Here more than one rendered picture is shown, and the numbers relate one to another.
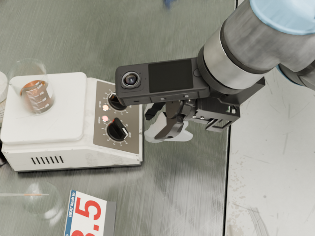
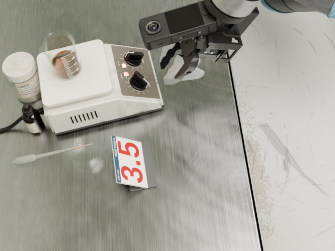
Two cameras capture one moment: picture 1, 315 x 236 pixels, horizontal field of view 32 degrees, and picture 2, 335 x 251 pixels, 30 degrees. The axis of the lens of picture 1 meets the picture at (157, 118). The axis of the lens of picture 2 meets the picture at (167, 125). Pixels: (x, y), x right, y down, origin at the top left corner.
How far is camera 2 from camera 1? 30 cm
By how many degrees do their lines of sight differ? 5
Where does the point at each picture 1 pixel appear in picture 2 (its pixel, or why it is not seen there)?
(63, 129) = (94, 86)
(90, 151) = (120, 102)
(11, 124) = (49, 91)
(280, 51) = not seen: outside the picture
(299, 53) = not seen: outside the picture
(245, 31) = not seen: outside the picture
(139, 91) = (162, 34)
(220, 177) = (231, 105)
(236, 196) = (247, 118)
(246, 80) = (246, 8)
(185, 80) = (197, 20)
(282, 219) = (289, 127)
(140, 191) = (167, 129)
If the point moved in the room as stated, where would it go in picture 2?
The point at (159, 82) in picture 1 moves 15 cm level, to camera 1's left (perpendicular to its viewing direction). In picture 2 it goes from (176, 25) to (80, 57)
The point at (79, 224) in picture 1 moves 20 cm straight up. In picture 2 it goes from (125, 161) to (100, 88)
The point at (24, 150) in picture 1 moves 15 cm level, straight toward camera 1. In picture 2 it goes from (64, 110) to (120, 164)
